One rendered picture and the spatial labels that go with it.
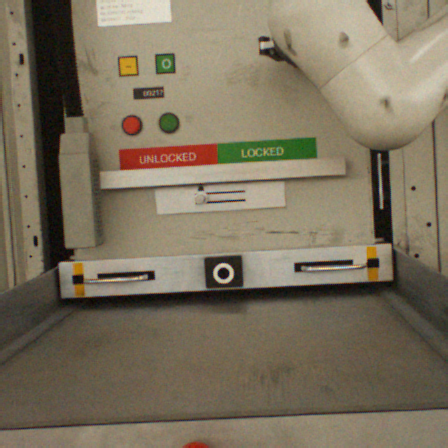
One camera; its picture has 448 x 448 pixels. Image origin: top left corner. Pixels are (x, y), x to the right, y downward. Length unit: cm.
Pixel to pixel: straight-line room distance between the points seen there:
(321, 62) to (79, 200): 49
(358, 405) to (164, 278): 68
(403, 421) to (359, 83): 39
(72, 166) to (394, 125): 53
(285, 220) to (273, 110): 18
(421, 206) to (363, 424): 72
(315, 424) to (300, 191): 69
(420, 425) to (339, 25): 44
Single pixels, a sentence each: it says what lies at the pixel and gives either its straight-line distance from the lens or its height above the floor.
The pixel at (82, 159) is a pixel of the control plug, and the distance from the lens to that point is 128.
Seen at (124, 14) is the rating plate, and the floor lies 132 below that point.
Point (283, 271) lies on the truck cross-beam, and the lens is 136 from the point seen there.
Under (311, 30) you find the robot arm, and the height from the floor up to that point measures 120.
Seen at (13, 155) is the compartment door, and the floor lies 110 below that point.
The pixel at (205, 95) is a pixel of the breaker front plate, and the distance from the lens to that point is 137.
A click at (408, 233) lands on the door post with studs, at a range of 141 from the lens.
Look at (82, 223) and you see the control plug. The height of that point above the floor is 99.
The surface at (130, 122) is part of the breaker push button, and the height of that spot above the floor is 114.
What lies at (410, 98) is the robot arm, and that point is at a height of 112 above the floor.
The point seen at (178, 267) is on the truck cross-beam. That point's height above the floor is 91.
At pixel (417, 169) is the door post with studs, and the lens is 140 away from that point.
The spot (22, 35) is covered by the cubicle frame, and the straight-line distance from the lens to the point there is 145.
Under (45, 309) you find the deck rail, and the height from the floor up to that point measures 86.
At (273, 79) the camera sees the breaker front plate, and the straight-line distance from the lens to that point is 137.
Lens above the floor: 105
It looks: 3 degrees down
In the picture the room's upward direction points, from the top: 4 degrees counter-clockwise
